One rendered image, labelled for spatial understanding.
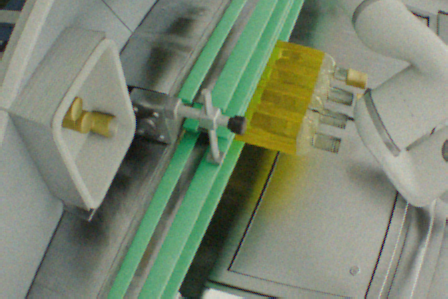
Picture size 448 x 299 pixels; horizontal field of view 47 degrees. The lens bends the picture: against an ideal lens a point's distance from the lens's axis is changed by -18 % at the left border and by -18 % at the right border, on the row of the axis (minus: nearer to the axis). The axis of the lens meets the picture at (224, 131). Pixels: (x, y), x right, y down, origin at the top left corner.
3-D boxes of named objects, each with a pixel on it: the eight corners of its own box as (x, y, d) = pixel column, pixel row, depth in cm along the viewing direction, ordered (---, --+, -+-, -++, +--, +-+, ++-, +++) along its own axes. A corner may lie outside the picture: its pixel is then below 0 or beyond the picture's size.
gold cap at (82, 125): (57, 117, 82) (79, 124, 81) (68, 99, 84) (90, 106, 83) (63, 132, 85) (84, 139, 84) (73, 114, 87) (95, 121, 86)
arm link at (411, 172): (447, 76, 80) (380, 122, 86) (427, 41, 62) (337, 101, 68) (488, 165, 75) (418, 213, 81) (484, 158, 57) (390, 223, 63)
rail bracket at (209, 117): (173, 154, 101) (245, 175, 98) (157, 88, 88) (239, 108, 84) (180, 140, 103) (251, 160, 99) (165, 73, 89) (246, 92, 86)
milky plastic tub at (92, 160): (54, 197, 89) (96, 215, 86) (9, 112, 71) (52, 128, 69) (96, 116, 98) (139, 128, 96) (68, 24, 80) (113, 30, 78)
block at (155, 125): (134, 138, 101) (171, 149, 100) (123, 102, 94) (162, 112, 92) (142, 121, 103) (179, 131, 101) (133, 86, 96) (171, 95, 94)
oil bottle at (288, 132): (197, 131, 112) (310, 161, 106) (194, 112, 108) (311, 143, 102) (209, 108, 115) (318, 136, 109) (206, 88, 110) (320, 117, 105)
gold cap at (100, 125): (107, 122, 90) (86, 115, 91) (108, 142, 92) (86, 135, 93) (118, 112, 93) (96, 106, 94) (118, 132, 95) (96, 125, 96)
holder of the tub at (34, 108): (62, 211, 93) (98, 227, 91) (8, 112, 71) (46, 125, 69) (100, 134, 102) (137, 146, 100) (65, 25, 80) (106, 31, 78)
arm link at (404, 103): (325, 24, 67) (370, 121, 59) (405, -25, 62) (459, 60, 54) (371, 73, 77) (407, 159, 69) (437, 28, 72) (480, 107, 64)
